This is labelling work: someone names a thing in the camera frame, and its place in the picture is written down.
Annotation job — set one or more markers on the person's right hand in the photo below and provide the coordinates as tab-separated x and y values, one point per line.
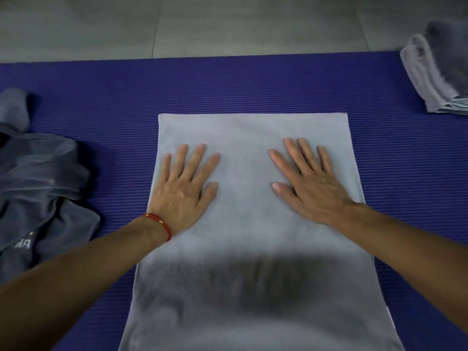
318	193

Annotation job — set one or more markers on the person's left hand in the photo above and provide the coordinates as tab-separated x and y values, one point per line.
179	201

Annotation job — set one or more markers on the purple ribbed mat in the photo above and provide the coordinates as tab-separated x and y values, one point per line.
256	84

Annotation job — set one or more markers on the pile of dark grey towels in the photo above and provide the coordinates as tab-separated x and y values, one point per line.
36	179

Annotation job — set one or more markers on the person's left forearm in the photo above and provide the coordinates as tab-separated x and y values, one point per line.
73	281

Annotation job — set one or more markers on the person's right forearm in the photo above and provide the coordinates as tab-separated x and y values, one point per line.
413	252

